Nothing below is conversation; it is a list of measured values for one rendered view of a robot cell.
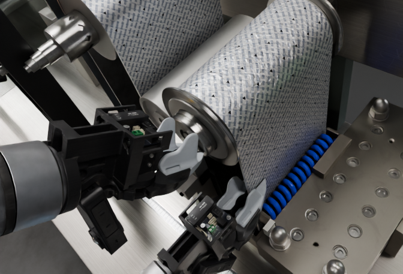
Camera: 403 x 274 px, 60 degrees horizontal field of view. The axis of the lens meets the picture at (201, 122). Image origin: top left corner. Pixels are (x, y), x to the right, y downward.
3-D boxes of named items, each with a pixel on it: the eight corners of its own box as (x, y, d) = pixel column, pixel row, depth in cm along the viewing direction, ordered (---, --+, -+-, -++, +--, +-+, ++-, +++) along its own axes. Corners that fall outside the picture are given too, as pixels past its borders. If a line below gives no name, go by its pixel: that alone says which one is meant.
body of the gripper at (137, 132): (180, 131, 37) (76, 151, 29) (162, 196, 41) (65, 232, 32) (137, 102, 42) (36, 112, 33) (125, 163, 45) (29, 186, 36)
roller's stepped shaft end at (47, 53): (27, 74, 56) (15, 59, 53) (57, 51, 58) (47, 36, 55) (36, 81, 54) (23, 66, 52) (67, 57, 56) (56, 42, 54)
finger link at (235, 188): (258, 163, 56) (222, 205, 53) (262, 180, 61) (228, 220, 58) (243, 153, 58) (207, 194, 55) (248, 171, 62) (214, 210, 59)
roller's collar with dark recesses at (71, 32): (58, 56, 60) (36, 25, 55) (86, 35, 62) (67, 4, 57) (77, 68, 56) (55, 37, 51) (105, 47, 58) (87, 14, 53)
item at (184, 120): (171, 111, 46) (211, 150, 45) (181, 101, 47) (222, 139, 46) (168, 128, 53) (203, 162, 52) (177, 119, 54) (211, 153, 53)
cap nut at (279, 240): (264, 242, 59) (262, 232, 56) (277, 226, 61) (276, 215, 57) (282, 256, 57) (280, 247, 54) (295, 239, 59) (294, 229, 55)
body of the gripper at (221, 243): (240, 216, 50) (181, 284, 46) (247, 237, 56) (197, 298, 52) (202, 186, 54) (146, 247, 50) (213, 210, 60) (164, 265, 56)
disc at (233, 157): (156, 107, 57) (168, 72, 43) (158, 105, 57) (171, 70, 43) (220, 171, 57) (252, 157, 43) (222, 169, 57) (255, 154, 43)
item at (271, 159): (252, 212, 64) (238, 159, 50) (323, 128, 72) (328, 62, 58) (255, 213, 64) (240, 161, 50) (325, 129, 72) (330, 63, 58)
